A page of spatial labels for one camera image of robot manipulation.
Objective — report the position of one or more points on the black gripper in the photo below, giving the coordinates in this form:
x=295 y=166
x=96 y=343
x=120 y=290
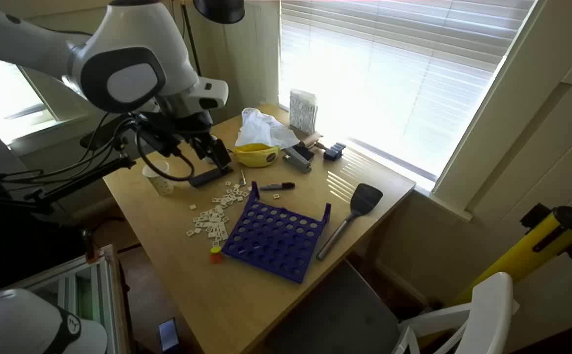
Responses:
x=167 y=131

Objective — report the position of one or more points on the blue connect four grid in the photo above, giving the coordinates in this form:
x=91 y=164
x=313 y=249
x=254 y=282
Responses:
x=275 y=237

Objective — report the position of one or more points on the yellow rounded object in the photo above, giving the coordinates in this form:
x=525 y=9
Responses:
x=256 y=156

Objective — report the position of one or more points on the black bulky object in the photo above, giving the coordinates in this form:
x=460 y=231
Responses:
x=16 y=243

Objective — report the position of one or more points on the scattered white letter tiles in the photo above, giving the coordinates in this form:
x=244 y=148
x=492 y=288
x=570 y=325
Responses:
x=216 y=217

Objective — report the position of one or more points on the white paper cup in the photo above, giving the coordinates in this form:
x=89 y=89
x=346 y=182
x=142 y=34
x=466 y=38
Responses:
x=157 y=180

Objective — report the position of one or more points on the black marker pen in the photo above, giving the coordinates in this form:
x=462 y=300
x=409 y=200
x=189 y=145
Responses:
x=277 y=188

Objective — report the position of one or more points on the grey stapler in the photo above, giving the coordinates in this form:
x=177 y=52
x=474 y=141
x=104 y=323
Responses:
x=297 y=158

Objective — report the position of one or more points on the yellow game disc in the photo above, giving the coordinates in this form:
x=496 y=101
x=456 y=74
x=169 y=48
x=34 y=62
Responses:
x=214 y=249

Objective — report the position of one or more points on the red game disc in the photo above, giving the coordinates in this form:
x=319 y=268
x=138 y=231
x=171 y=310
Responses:
x=216 y=259

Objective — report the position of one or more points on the clear plastic container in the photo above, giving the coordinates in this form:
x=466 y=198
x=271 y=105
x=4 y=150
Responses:
x=303 y=111

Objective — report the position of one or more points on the black floor lamp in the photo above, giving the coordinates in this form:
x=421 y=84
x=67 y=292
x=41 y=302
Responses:
x=218 y=9

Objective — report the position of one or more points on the dark smartphone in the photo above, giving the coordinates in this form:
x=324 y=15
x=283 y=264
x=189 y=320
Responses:
x=167 y=335

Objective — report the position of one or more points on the white framed glass cabinet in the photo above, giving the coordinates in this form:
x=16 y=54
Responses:
x=81 y=296

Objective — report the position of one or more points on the grey chair seat cushion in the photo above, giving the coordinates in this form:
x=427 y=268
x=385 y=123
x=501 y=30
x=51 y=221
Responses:
x=336 y=316

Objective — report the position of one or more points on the white window blinds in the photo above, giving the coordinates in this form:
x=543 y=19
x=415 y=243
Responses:
x=395 y=72

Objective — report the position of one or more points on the white wooden chair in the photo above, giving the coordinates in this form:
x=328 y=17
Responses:
x=492 y=316

